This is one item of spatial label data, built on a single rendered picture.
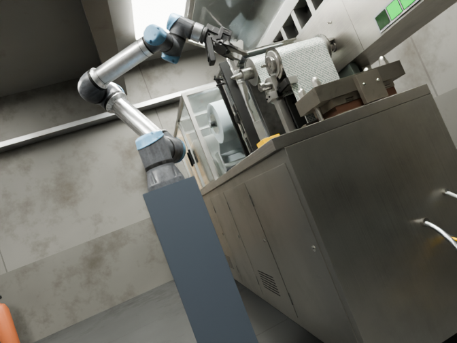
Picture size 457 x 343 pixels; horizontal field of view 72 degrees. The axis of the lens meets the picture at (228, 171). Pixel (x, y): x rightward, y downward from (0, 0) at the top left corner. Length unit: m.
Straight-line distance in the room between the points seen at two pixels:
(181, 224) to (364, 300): 0.64
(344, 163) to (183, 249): 0.63
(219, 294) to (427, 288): 0.69
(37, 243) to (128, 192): 1.27
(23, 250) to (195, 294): 3.77
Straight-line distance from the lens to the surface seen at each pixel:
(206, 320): 1.22
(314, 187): 1.03
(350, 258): 1.08
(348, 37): 1.58
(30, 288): 4.79
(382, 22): 1.43
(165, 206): 1.16
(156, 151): 1.23
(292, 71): 1.42
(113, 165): 4.61
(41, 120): 4.95
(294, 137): 1.03
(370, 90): 1.29
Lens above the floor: 0.78
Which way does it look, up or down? 4 degrees up
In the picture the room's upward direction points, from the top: 21 degrees counter-clockwise
